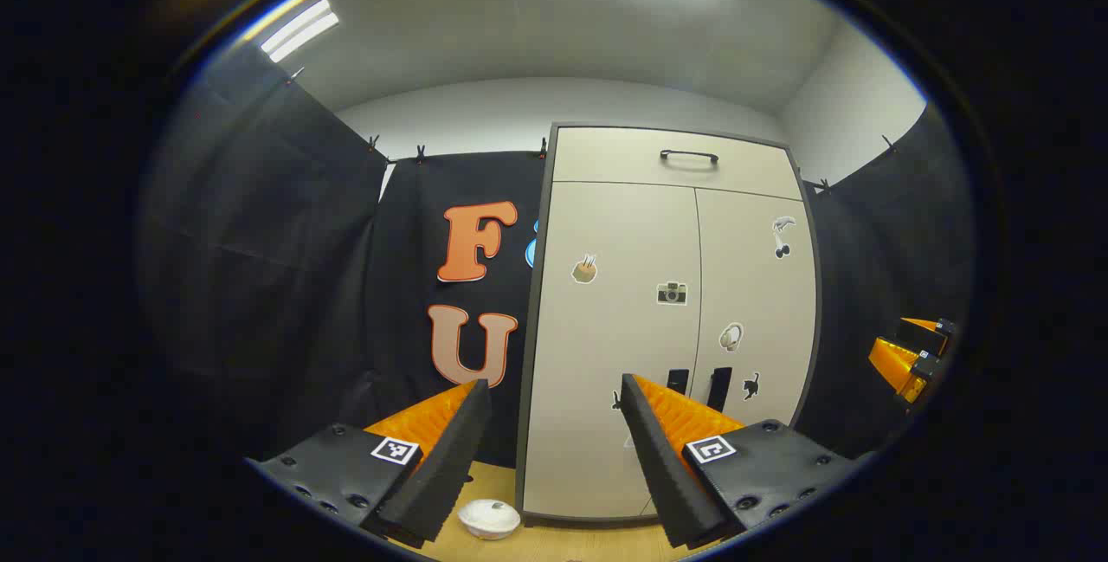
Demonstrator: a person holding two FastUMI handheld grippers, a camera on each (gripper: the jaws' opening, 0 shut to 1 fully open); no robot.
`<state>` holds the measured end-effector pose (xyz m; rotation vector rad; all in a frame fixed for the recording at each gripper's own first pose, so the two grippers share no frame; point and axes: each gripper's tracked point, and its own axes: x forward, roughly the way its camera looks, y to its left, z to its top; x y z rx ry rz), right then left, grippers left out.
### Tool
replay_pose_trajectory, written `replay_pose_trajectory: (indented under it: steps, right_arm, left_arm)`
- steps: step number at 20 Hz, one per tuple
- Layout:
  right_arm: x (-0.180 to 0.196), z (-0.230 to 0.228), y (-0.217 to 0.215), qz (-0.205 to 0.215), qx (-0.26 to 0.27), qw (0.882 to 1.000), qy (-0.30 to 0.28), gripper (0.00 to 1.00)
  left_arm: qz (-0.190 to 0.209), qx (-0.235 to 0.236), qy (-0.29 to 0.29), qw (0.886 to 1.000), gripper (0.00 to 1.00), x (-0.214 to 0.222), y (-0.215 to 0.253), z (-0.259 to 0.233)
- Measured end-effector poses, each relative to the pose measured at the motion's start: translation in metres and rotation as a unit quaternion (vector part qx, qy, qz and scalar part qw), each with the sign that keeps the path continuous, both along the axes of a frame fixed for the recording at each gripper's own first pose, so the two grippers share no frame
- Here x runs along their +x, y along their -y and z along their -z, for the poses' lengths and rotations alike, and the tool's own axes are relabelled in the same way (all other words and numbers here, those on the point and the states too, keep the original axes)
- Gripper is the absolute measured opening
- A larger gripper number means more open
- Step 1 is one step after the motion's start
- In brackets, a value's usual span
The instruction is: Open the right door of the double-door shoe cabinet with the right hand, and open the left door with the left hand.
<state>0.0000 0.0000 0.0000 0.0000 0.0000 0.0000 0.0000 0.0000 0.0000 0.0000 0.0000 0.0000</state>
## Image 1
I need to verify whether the beige double-door shoe cabinet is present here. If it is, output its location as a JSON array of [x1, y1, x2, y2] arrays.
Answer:
[[517, 122, 821, 528]]

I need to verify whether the beige cabinet drawer front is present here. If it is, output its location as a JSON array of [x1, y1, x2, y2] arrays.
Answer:
[[552, 126, 804, 201]]

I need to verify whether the long ceiling light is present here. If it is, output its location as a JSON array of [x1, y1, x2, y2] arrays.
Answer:
[[260, 0, 340, 63]]

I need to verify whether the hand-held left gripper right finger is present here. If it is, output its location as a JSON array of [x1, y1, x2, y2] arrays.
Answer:
[[619, 373, 875, 550]]

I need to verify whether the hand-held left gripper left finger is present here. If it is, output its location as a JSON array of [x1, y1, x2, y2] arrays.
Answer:
[[245, 378, 493, 550]]

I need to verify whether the beige cabinet door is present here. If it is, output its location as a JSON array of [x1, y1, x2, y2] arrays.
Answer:
[[524, 181, 700, 520], [641, 188, 817, 518]]

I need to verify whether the black backdrop cloth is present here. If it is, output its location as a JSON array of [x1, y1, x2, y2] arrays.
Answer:
[[143, 42, 975, 476]]

